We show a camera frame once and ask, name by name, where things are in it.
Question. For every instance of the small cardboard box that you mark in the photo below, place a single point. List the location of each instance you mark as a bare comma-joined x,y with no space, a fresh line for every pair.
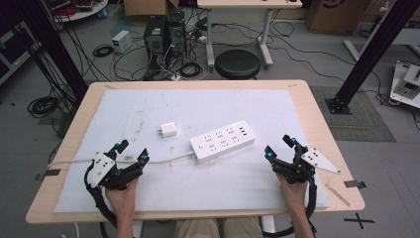
145,7

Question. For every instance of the black tape cross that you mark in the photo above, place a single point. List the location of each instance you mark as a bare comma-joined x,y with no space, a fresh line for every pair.
359,220

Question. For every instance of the black metal stand post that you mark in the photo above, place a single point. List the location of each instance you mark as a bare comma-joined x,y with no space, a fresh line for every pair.
52,43
373,49

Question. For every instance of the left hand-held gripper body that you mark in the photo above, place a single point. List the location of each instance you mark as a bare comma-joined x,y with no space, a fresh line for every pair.
105,168

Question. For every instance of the thin wooden stick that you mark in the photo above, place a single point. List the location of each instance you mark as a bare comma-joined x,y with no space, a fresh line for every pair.
337,195

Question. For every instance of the large cardboard box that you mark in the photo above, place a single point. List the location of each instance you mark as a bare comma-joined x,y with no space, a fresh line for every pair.
333,16

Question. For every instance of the wooden table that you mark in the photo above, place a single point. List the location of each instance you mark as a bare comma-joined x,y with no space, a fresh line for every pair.
317,115

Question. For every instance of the white power supply box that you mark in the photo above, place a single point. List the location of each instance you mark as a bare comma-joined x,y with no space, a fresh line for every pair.
121,41

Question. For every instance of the person's legs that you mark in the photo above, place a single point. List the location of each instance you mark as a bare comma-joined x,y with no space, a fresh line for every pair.
211,229

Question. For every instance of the person's right hand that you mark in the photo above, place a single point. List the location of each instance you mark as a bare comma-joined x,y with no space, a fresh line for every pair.
294,195

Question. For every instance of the white-legged desk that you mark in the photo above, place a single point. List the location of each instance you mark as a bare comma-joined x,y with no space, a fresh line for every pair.
247,3

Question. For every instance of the white charger adapter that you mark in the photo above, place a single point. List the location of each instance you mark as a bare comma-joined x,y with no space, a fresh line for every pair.
169,130

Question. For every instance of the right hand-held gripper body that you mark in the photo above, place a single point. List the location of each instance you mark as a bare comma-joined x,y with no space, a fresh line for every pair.
298,167

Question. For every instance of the white foam mat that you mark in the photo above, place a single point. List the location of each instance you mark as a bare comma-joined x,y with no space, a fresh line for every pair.
198,185

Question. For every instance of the person's left hand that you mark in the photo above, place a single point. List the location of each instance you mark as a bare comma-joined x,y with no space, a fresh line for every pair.
123,198

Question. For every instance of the white power strip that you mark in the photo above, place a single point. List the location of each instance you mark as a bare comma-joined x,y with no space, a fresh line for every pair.
223,142

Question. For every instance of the grey floor mat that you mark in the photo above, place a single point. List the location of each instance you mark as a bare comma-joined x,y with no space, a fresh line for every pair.
360,122

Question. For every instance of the white equipment board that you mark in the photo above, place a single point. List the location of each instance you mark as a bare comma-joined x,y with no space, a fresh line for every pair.
406,82

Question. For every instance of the round white table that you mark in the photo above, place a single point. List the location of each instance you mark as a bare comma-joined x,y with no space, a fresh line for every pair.
79,10

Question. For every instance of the black tape strip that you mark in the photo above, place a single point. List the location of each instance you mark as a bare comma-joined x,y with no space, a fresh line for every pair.
355,184
49,173

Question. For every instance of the black computer tower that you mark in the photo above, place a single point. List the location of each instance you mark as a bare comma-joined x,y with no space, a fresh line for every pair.
155,36
176,31

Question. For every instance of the black round stool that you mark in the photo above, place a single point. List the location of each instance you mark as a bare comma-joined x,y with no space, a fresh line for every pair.
237,63

